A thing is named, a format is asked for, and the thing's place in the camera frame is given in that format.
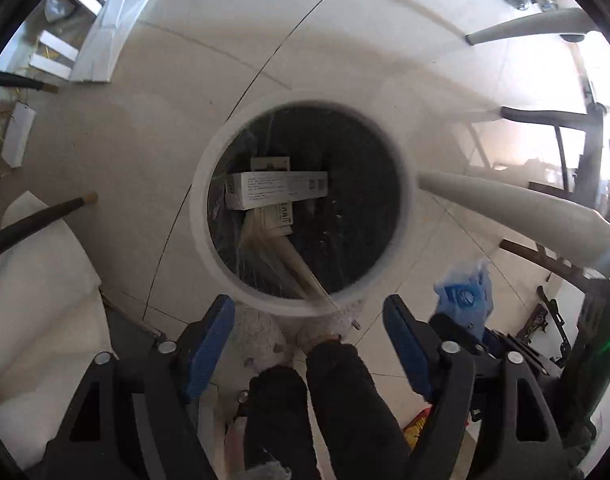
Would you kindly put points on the blue plastic bag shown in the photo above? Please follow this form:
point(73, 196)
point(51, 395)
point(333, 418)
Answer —
point(464, 292)

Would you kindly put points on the red snack packet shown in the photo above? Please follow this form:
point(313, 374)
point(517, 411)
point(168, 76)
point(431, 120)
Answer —
point(417, 427)

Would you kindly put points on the clear plastic wrapper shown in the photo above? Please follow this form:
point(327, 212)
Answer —
point(280, 260)

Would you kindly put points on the black metal stand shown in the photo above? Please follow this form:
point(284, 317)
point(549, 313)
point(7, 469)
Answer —
point(580, 130)

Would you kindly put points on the person's dark trouser leg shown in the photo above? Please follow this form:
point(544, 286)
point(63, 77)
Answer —
point(352, 410)
point(277, 422)

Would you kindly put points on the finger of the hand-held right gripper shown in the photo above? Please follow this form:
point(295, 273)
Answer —
point(460, 329)
point(495, 342)

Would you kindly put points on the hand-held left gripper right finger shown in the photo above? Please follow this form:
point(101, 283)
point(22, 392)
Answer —
point(406, 345)

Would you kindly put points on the white fluffy slipper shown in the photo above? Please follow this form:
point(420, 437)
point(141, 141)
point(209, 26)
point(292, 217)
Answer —
point(330, 324)
point(260, 335)

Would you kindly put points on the white round trash bin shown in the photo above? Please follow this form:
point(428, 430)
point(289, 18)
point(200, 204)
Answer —
point(380, 135)

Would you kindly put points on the white chair seat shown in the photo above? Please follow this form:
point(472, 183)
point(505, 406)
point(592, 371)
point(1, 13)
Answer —
point(40, 320)

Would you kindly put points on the white flat cardboard box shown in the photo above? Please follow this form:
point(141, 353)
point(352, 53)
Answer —
point(112, 35)

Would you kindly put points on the dark carved wooden piece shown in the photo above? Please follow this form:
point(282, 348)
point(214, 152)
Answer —
point(547, 320)

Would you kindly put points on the small white box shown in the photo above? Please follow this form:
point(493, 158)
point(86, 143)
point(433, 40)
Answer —
point(19, 132)

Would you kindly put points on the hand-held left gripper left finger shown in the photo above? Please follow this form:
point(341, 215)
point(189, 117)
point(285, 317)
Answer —
point(210, 347)

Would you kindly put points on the white carton box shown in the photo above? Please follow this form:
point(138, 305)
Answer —
point(277, 189)

